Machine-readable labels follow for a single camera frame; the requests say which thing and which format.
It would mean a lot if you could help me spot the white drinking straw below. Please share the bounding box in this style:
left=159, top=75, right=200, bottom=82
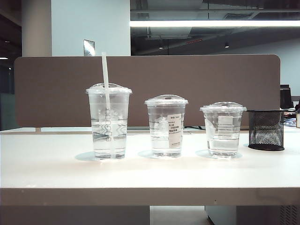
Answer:
left=101, top=52, right=118, bottom=159

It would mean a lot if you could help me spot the black mesh pen holder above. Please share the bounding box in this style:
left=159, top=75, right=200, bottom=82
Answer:
left=247, top=109, right=285, bottom=151

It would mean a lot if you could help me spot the medium clear cup white label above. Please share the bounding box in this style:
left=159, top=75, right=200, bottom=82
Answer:
left=144, top=94, right=189, bottom=158

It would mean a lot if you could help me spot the large clear plastic cup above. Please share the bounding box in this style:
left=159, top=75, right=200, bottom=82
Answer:
left=85, top=82, right=133, bottom=161

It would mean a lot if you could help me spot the small clear plastic cup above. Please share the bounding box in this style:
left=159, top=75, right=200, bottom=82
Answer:
left=199, top=101, right=248, bottom=159

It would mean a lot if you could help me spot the brown desk partition panel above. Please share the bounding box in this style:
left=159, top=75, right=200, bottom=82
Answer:
left=13, top=54, right=281, bottom=128

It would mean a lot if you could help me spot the long ceiling light strip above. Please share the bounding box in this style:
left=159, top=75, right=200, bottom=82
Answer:
left=129, top=20, right=300, bottom=28

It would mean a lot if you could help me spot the background computer monitor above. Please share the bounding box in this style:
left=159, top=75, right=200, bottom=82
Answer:
left=280, top=84, right=293, bottom=110

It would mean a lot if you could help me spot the silver wall sign plate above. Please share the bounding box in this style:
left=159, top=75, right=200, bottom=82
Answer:
left=83, top=39, right=96, bottom=57

